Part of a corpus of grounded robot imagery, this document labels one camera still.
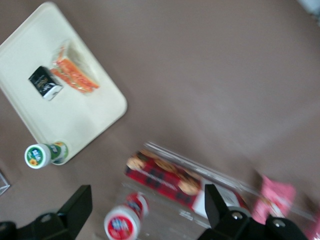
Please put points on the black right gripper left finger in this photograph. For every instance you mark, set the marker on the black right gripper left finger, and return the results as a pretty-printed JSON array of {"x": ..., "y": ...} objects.
[{"x": 77, "y": 207}]

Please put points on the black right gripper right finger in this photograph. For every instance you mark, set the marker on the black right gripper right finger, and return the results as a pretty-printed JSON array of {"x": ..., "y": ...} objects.
[{"x": 217, "y": 215}]

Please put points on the triangle sandwich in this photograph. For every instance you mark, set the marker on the triangle sandwich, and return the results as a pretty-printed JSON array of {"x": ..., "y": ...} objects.
[{"x": 75, "y": 75}]

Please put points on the cream plastic serving tray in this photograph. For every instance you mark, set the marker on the cream plastic serving tray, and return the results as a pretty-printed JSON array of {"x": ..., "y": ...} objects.
[{"x": 75, "y": 120}]

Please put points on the clear plastic container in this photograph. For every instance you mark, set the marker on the clear plastic container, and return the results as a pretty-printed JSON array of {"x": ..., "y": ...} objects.
[{"x": 170, "y": 217}]

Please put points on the red lid yogurt cup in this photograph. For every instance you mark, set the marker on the red lid yogurt cup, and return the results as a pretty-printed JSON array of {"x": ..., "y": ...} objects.
[{"x": 122, "y": 225}]

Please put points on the pink snack packet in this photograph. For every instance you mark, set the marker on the pink snack packet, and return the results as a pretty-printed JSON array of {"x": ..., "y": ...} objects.
[
  {"x": 277, "y": 195},
  {"x": 313, "y": 230}
]

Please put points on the green lid yogurt cup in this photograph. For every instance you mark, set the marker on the green lid yogurt cup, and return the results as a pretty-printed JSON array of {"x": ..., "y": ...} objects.
[{"x": 37, "y": 156}]

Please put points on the red plaid cookie box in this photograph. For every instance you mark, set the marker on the red plaid cookie box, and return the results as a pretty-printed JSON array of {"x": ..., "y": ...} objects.
[{"x": 160, "y": 177}]

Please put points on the clear acrylic bottle rack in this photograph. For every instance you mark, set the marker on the clear acrylic bottle rack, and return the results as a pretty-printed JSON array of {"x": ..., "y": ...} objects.
[{"x": 3, "y": 186}]

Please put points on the small black chocolate box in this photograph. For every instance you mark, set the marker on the small black chocolate box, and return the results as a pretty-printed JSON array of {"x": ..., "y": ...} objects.
[{"x": 43, "y": 81}]

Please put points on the brown table cover sheet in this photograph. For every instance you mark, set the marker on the brown table cover sheet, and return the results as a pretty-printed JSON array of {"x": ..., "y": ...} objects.
[{"x": 200, "y": 75}]

